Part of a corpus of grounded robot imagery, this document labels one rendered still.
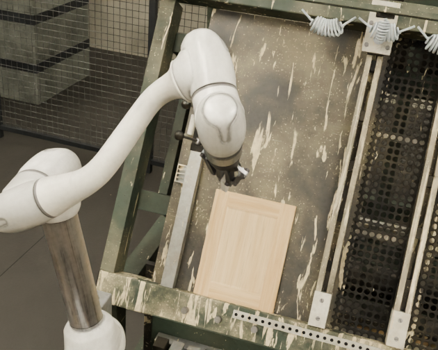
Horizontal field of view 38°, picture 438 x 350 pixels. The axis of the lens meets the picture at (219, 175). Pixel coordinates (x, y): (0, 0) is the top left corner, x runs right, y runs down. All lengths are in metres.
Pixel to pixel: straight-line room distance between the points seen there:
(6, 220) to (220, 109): 0.61
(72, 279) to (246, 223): 0.81
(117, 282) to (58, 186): 1.06
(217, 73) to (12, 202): 0.58
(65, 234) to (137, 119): 0.47
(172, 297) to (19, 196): 1.04
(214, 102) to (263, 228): 1.18
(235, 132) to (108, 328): 0.89
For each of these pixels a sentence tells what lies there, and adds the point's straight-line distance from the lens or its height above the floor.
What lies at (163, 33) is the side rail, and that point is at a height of 1.73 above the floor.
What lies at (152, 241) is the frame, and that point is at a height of 0.79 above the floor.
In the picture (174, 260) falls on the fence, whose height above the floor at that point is 0.99.
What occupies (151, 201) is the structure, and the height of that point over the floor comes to 1.12.
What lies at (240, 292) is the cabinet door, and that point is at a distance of 2.42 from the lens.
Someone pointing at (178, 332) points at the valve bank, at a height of 0.76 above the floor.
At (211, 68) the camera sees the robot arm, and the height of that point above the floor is 2.00.
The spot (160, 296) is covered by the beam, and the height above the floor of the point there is 0.87.
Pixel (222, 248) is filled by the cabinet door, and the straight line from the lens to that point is 2.42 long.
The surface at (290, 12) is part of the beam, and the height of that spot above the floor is 1.88.
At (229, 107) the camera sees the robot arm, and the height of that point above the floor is 1.96.
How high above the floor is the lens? 2.43
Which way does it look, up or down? 28 degrees down
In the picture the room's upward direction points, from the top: 5 degrees clockwise
